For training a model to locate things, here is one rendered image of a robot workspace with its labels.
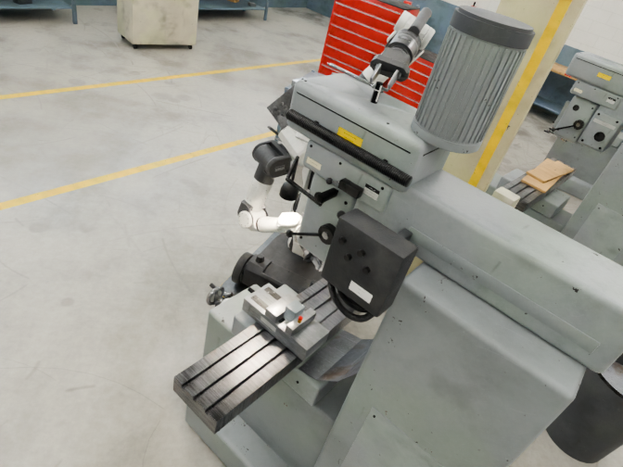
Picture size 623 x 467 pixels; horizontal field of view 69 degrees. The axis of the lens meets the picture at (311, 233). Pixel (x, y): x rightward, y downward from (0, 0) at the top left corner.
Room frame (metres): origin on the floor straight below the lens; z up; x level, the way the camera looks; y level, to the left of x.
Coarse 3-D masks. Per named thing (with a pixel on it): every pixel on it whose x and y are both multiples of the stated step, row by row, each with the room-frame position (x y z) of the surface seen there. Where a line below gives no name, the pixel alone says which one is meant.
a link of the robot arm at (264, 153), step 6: (258, 150) 1.75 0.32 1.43; (264, 150) 1.74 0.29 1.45; (270, 150) 1.75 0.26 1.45; (258, 156) 1.74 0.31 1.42; (264, 156) 1.72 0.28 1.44; (270, 156) 1.71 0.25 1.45; (276, 156) 1.72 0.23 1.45; (258, 162) 1.74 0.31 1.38; (264, 162) 1.69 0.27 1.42; (258, 168) 1.71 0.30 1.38; (264, 168) 1.69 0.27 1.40; (258, 174) 1.69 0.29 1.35; (264, 174) 1.69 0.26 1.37; (258, 180) 1.69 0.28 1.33; (264, 180) 1.68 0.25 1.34; (270, 180) 1.70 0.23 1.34
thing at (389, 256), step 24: (360, 216) 1.00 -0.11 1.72; (336, 240) 0.96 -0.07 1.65; (360, 240) 0.93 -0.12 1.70; (384, 240) 0.92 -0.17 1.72; (336, 264) 0.95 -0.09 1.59; (360, 264) 0.92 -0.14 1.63; (384, 264) 0.89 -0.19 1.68; (408, 264) 0.91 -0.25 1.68; (360, 288) 0.91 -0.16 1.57; (384, 288) 0.88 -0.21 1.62
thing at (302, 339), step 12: (264, 288) 1.43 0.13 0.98; (252, 300) 1.34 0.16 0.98; (264, 300) 1.36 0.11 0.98; (276, 300) 1.38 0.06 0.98; (252, 312) 1.32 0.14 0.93; (264, 312) 1.30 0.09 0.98; (312, 312) 1.33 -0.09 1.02; (264, 324) 1.28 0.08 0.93; (276, 324) 1.25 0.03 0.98; (288, 324) 1.23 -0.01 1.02; (300, 324) 1.25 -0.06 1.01; (312, 324) 1.30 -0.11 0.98; (276, 336) 1.24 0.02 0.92; (288, 336) 1.21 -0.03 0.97; (300, 336) 1.23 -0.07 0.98; (312, 336) 1.24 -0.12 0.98; (324, 336) 1.27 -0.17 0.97; (288, 348) 1.21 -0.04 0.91; (300, 348) 1.18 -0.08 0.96; (312, 348) 1.21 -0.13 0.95
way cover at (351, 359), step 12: (336, 336) 1.41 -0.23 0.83; (348, 336) 1.42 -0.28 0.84; (324, 348) 1.33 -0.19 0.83; (336, 348) 1.33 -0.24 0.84; (348, 348) 1.34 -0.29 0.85; (360, 348) 1.33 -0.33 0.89; (312, 360) 1.24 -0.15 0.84; (324, 360) 1.25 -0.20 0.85; (336, 360) 1.26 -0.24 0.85; (348, 360) 1.24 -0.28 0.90; (360, 360) 1.21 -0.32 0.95; (312, 372) 1.18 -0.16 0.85; (324, 372) 1.18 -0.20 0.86; (336, 372) 1.17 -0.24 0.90; (348, 372) 1.14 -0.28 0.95
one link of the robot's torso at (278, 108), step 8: (280, 96) 1.86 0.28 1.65; (288, 96) 1.86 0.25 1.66; (272, 104) 1.84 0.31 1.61; (280, 104) 1.84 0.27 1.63; (288, 104) 1.84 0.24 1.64; (272, 112) 1.82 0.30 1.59; (280, 112) 1.82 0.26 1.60; (280, 120) 1.80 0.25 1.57; (272, 128) 1.76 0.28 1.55; (288, 128) 1.78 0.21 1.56; (280, 136) 1.77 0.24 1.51; (288, 136) 1.76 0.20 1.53; (280, 144) 1.78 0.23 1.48; (288, 144) 1.74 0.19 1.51; (296, 144) 1.74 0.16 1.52; (304, 144) 1.74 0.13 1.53; (288, 152) 1.75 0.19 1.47; (296, 152) 1.72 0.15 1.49; (304, 152) 1.72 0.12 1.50
